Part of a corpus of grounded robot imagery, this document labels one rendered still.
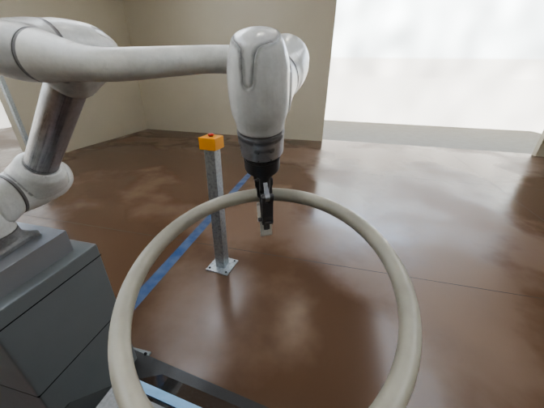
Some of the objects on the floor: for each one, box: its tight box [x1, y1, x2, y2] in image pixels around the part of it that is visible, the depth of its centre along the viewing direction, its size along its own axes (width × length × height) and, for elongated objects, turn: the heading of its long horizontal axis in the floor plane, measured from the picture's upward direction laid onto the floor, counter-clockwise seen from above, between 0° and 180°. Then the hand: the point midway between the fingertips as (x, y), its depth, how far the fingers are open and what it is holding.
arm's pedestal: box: [0, 240, 151, 408], centre depth 114 cm, size 50×50×80 cm
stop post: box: [198, 134, 238, 276], centre depth 193 cm, size 20×20×109 cm
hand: (264, 218), depth 67 cm, fingers closed on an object, 4 cm apart
